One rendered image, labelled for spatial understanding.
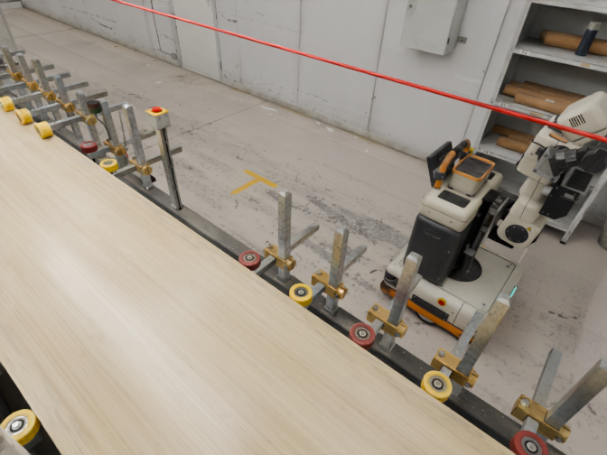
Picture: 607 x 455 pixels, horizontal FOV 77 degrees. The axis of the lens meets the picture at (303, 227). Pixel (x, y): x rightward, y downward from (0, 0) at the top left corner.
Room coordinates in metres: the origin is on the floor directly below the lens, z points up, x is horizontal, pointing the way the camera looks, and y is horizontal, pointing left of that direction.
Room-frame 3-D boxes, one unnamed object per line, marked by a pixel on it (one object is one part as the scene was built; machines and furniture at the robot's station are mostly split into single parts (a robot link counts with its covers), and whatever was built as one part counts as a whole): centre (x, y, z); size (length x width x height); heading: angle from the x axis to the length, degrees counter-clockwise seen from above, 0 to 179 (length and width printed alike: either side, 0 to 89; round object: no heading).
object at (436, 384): (0.55, -0.40, 0.85); 0.08 x 0.08 x 0.11
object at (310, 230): (1.17, 0.07, 0.81); 0.43 x 0.03 x 0.04; 142
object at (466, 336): (0.71, -0.52, 0.81); 0.43 x 0.03 x 0.04; 142
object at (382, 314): (0.81, -0.31, 0.83); 0.14 x 0.06 x 0.05; 52
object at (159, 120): (1.56, 0.66, 1.18); 0.07 x 0.07 x 0.08; 52
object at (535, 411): (0.50, -0.70, 0.83); 0.14 x 0.06 x 0.05; 52
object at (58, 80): (2.18, 1.45, 0.89); 0.04 x 0.04 x 0.48; 52
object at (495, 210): (1.62, -1.12, 0.68); 0.28 x 0.27 x 0.25; 141
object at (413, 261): (0.80, -0.32, 0.92); 0.04 x 0.04 x 0.48; 52
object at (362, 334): (0.70, -0.20, 0.85); 0.08 x 0.08 x 0.11
